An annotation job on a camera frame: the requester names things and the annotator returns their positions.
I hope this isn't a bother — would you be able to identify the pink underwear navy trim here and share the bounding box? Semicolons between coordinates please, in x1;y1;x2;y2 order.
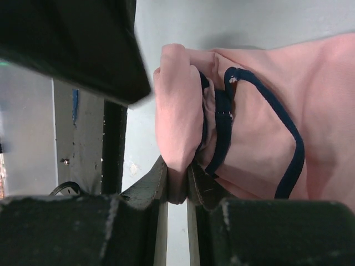
154;33;354;208

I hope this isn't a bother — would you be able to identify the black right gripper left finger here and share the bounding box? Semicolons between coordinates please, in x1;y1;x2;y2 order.
1;158;168;265

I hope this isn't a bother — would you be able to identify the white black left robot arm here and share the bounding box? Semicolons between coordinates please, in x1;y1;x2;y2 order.
1;0;151;106

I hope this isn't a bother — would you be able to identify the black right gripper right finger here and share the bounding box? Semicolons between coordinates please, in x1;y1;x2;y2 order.
187;162;354;265

